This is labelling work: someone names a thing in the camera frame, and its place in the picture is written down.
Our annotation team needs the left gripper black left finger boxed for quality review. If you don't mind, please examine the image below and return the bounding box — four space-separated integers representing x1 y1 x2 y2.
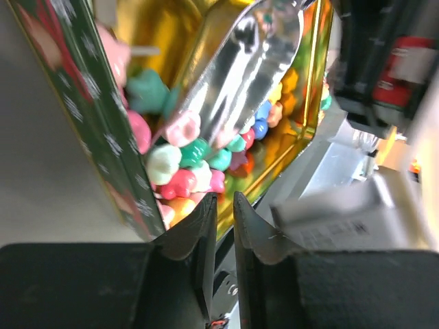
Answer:
1 193 217 328

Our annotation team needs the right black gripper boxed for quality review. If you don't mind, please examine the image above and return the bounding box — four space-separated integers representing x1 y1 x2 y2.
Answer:
334 1 438 137

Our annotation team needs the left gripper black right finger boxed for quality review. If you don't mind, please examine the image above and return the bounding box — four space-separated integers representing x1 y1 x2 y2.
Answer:
233 192 438 328

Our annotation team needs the silver metal scoop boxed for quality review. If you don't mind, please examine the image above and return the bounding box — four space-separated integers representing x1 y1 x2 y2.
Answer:
156 1 312 149

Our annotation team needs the gold tin of star candies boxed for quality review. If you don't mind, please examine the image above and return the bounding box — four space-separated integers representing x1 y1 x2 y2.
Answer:
1 1 333 244

